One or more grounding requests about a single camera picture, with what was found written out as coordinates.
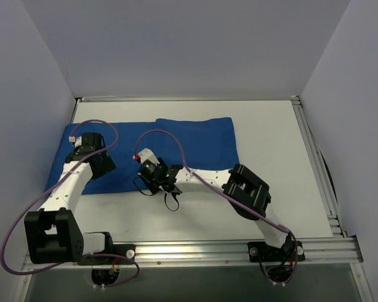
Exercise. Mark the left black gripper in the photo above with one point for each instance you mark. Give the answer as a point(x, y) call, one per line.
point(105, 164)

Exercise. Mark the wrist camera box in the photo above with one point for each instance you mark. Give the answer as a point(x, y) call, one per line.
point(75, 141)
point(144, 155)

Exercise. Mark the right aluminium frame rail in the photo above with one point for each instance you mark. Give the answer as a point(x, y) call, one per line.
point(320, 171)

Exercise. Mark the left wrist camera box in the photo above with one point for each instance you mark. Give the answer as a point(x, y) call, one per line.
point(75, 141)

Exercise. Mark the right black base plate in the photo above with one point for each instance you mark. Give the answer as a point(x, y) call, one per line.
point(260, 251)

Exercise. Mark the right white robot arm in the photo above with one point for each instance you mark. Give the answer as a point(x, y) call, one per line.
point(248, 194)

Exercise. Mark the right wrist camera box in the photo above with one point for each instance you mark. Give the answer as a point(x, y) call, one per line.
point(144, 155)

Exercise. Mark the back aluminium frame rail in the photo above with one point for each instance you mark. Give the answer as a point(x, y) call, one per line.
point(96, 99)

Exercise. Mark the blue surgical cloth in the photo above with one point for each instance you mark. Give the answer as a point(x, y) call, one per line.
point(206, 145)

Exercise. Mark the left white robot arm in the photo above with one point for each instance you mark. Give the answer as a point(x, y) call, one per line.
point(52, 232)

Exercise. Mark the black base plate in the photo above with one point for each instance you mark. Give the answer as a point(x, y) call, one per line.
point(122, 254)
point(260, 251)

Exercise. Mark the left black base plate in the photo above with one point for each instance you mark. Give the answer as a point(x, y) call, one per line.
point(122, 254)

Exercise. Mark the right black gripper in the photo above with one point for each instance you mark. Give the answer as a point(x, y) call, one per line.
point(143, 180)

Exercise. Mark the front aluminium frame rail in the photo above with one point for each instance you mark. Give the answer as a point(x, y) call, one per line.
point(224, 253)

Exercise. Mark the aluminium frame rail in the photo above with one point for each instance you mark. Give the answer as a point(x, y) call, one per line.
point(224, 253)
point(320, 171)
point(96, 99)

